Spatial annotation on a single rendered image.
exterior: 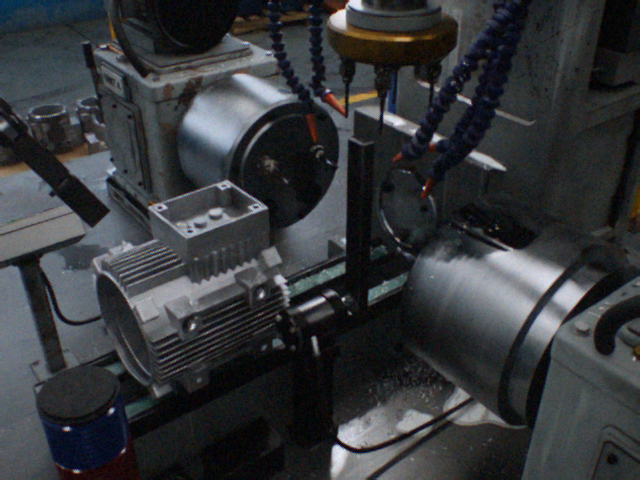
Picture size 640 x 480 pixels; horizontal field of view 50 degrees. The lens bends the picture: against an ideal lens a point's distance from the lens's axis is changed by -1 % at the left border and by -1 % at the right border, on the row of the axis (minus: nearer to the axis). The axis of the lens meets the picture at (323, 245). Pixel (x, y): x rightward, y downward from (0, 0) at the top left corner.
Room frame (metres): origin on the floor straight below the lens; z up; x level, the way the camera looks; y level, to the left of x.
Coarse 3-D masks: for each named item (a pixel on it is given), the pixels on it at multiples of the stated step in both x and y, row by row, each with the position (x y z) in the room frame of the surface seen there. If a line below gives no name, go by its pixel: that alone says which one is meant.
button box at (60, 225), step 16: (64, 208) 0.88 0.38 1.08; (16, 224) 0.84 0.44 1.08; (32, 224) 0.84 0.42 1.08; (48, 224) 0.85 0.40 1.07; (64, 224) 0.86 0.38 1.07; (80, 224) 0.87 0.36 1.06; (0, 240) 0.81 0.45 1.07; (16, 240) 0.82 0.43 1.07; (32, 240) 0.83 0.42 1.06; (48, 240) 0.84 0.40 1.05; (64, 240) 0.85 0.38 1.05; (0, 256) 0.80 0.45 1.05; (16, 256) 0.80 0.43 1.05
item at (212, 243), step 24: (192, 192) 0.81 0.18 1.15; (216, 192) 0.83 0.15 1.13; (240, 192) 0.82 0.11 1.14; (168, 216) 0.77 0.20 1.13; (192, 216) 0.80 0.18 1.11; (216, 216) 0.77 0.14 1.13; (240, 216) 0.80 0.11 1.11; (264, 216) 0.77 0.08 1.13; (168, 240) 0.74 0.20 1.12; (192, 240) 0.70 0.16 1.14; (216, 240) 0.72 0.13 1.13; (240, 240) 0.74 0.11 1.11; (264, 240) 0.76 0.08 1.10; (192, 264) 0.70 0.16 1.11; (216, 264) 0.72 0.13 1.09; (240, 264) 0.74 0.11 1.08
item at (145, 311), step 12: (264, 252) 0.75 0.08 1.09; (276, 252) 0.76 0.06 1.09; (96, 264) 0.73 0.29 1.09; (264, 264) 0.74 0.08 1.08; (276, 264) 0.74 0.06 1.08; (144, 300) 0.64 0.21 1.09; (144, 312) 0.63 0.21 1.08; (156, 312) 0.64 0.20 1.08; (108, 336) 0.74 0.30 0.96; (276, 336) 0.74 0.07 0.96; (156, 384) 0.64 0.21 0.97; (168, 384) 0.64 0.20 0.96; (156, 396) 0.63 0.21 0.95
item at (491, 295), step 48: (432, 240) 0.71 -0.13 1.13; (480, 240) 0.68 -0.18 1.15; (528, 240) 0.67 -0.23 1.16; (576, 240) 0.66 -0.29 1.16; (432, 288) 0.66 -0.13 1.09; (480, 288) 0.63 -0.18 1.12; (528, 288) 0.60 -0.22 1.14; (576, 288) 0.60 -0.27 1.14; (432, 336) 0.64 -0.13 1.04; (480, 336) 0.60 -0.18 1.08; (528, 336) 0.57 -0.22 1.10; (480, 384) 0.58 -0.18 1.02; (528, 384) 0.55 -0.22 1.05
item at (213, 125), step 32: (224, 96) 1.15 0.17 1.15; (256, 96) 1.13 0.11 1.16; (288, 96) 1.13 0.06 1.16; (192, 128) 1.14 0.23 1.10; (224, 128) 1.08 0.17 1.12; (256, 128) 1.07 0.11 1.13; (288, 128) 1.10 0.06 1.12; (320, 128) 1.14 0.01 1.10; (192, 160) 1.12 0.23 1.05; (224, 160) 1.04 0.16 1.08; (256, 160) 1.06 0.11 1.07; (288, 160) 1.10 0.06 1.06; (320, 160) 1.10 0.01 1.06; (256, 192) 1.06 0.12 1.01; (288, 192) 1.10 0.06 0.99; (320, 192) 1.14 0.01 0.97; (288, 224) 1.10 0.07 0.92
